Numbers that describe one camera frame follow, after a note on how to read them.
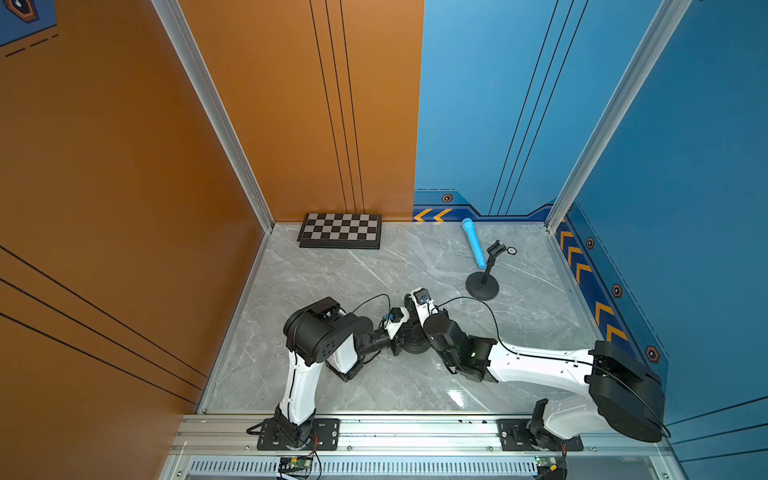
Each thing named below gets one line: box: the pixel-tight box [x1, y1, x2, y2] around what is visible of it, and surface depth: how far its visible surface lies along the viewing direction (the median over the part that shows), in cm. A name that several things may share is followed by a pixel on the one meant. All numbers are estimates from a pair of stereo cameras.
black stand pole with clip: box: [481, 239, 507, 284], surface depth 89 cm
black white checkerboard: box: [297, 213, 383, 249], surface depth 115 cm
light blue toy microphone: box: [461, 217, 487, 270], surface depth 118 cm
